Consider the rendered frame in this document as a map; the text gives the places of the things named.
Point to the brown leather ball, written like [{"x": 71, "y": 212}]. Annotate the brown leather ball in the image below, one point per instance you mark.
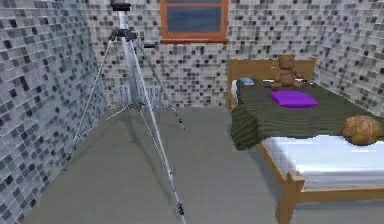
[{"x": 362, "y": 130}]

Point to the dark green striped blanket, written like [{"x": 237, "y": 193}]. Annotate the dark green striped blanket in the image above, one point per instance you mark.
[{"x": 283, "y": 120}]

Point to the silver camera tripod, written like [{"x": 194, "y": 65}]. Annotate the silver camera tripod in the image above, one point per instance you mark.
[{"x": 133, "y": 66}]

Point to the wooden bed with white mattress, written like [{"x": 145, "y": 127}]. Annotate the wooden bed with white mattress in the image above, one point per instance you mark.
[{"x": 328, "y": 163}]

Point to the pale blue pillow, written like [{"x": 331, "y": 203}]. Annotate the pale blue pillow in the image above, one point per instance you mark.
[{"x": 246, "y": 81}]

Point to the brown teddy bear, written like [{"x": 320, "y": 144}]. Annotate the brown teddy bear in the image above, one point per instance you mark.
[{"x": 286, "y": 75}]

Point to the orange framed window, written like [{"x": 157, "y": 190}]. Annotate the orange framed window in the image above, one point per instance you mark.
[{"x": 194, "y": 20}]

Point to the purple flat cushion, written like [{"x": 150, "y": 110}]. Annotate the purple flat cushion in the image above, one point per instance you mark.
[{"x": 293, "y": 98}]

